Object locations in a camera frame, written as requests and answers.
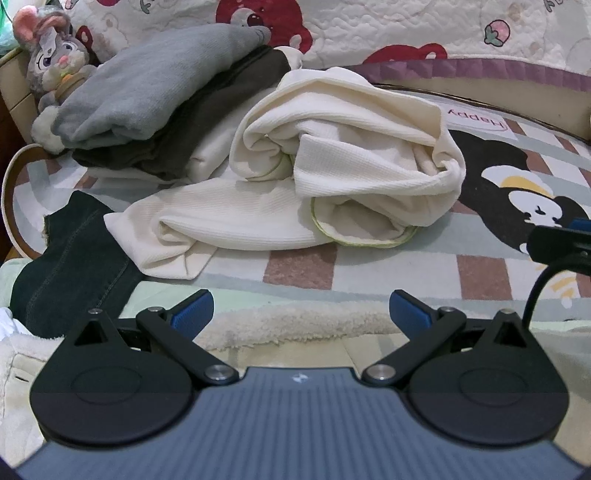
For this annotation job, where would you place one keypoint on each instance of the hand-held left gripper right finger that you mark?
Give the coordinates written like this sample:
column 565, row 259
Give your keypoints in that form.
column 408, row 311

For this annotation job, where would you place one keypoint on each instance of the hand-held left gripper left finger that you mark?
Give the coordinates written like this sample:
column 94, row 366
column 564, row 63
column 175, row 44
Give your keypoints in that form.
column 194, row 309

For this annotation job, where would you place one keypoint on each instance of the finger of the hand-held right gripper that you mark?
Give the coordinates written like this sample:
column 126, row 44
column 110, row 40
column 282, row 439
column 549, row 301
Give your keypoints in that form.
column 554, row 244

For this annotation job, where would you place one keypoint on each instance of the cream garment with green trim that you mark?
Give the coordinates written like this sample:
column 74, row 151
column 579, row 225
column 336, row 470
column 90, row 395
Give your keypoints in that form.
column 360, row 138

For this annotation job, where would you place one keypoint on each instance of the cream fleece blanket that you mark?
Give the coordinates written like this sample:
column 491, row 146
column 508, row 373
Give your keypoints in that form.
column 295, row 327

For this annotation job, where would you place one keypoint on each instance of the dark denim jeans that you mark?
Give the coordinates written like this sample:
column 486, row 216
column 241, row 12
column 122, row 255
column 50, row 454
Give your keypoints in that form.
column 69, row 263

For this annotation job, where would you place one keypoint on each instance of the dark brown folded garment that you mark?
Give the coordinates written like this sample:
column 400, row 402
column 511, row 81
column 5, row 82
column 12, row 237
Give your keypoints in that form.
column 194, row 124

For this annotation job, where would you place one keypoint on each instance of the white cloth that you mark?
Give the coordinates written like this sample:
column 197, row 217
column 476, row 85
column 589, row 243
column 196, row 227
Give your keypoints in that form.
column 7, row 323

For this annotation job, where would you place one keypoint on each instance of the grey folded garment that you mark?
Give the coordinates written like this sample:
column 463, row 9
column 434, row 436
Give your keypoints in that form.
column 152, row 78

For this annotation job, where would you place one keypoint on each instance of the white bear print quilt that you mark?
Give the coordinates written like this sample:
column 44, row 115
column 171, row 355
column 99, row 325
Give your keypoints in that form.
column 415, row 23

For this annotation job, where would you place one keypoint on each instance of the beige bedside cabinet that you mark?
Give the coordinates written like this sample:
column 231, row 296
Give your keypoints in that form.
column 16, row 92

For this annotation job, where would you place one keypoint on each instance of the grey plush rabbit toy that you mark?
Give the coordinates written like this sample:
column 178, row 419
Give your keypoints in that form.
column 51, row 55

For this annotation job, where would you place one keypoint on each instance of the green plastic bag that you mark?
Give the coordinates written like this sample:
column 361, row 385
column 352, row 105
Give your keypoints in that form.
column 7, row 27

